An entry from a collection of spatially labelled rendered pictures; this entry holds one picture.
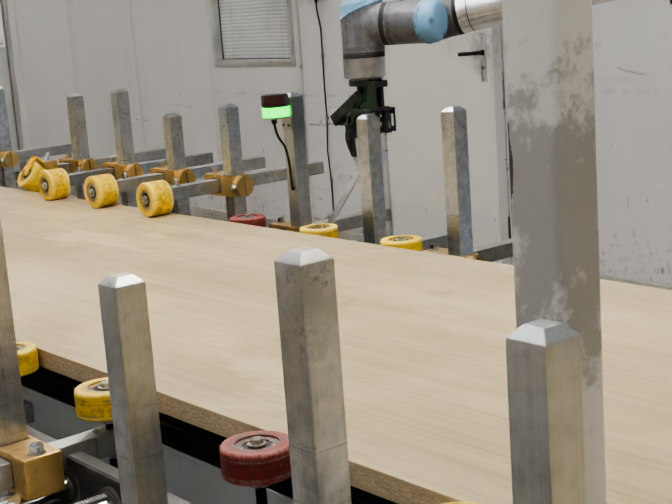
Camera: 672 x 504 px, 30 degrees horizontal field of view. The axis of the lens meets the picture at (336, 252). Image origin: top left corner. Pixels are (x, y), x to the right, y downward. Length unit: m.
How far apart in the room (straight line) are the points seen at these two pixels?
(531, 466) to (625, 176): 4.72
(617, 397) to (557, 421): 0.62
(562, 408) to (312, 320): 0.25
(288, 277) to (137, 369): 0.31
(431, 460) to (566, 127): 0.46
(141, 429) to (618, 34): 4.40
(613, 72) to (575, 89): 4.59
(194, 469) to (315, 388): 0.64
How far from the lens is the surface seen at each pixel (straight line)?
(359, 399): 1.48
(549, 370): 0.82
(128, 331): 1.26
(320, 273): 1.00
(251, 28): 7.71
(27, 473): 1.52
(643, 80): 5.43
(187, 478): 1.66
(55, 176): 3.34
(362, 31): 2.66
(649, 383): 1.50
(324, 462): 1.04
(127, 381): 1.27
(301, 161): 2.78
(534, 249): 0.95
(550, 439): 0.83
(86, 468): 1.54
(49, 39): 10.19
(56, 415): 1.96
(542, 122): 0.93
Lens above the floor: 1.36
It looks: 11 degrees down
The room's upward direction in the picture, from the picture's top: 4 degrees counter-clockwise
